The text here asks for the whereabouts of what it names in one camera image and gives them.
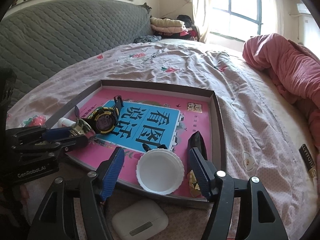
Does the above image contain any small white tube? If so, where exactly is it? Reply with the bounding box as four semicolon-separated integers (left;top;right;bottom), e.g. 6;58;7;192
57;118;76;128

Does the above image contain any black and gold lipstick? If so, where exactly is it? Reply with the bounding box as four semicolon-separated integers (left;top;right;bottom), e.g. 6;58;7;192
187;131;208;198

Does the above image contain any white plastic lid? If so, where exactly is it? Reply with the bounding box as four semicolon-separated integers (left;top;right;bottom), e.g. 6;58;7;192
136;148;184;196

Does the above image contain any black yellow digital watch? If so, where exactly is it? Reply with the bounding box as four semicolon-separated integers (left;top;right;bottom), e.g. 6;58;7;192
84;95;124;134

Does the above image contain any white earbuds case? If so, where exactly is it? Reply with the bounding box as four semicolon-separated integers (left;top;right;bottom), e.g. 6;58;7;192
112;199;169;239

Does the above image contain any pink and blue book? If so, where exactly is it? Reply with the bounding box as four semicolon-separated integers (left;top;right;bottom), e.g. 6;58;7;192
67;87;212;200

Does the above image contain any pink floral bed sheet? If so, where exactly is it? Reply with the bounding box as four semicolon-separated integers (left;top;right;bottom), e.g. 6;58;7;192
7;42;319;239

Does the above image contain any grey quilted headboard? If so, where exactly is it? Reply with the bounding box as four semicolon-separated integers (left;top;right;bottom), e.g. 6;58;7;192
1;0;152;103

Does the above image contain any black gold lipstick box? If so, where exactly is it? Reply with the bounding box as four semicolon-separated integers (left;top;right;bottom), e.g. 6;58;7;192
299;144;317;178

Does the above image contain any pink rolled blanket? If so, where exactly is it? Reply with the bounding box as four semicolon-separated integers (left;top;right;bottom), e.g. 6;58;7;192
242;33;319;148

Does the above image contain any folded clothes pile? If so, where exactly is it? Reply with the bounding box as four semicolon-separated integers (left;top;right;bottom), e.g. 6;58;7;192
150;15;200;41

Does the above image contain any blue framed window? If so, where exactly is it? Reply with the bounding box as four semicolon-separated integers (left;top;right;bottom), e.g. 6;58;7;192
210;0;263;41

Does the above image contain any cream curtain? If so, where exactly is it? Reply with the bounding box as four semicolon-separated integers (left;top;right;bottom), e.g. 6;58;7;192
186;0;212;43

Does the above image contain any white air conditioner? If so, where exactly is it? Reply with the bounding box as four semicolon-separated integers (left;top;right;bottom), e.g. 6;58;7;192
297;3;311;15

